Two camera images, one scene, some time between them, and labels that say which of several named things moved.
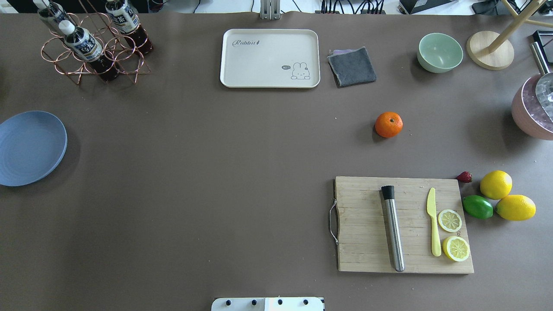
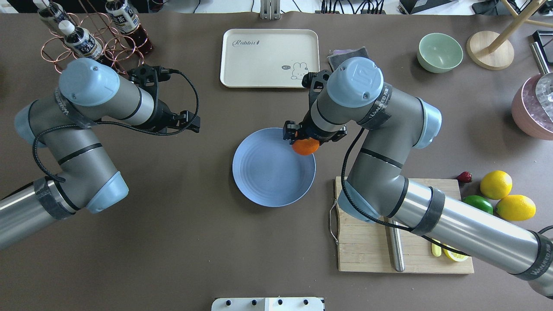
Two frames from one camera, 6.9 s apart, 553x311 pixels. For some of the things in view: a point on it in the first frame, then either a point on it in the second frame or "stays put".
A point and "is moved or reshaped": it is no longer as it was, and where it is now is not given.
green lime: [478, 207] stays put
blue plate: [33, 144] -> [268, 171]
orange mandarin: [389, 124] is moved or reshaped
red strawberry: [465, 176] stays put
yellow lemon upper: [516, 207] stays put
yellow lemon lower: [496, 184] stays put
